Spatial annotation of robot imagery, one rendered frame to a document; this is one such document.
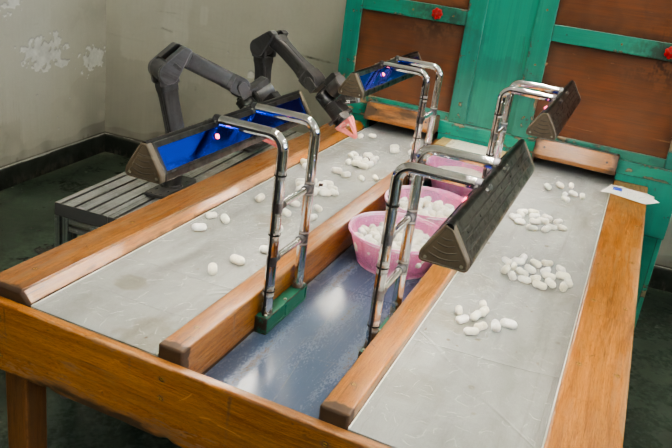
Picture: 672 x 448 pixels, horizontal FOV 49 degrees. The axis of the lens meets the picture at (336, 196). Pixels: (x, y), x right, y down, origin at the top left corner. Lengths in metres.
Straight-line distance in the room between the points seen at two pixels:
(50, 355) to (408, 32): 1.91
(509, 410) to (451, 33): 1.79
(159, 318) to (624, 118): 1.88
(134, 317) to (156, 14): 3.11
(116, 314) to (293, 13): 2.76
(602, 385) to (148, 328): 0.87
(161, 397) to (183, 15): 3.18
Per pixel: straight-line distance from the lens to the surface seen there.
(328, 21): 3.96
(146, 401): 1.44
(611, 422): 1.41
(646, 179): 2.86
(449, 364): 1.47
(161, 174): 1.33
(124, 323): 1.49
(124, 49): 4.60
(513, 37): 2.83
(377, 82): 2.29
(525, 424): 1.37
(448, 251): 1.12
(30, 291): 1.58
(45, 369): 1.58
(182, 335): 1.41
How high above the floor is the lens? 1.51
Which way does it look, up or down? 20 degrees down
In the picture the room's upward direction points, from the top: 7 degrees clockwise
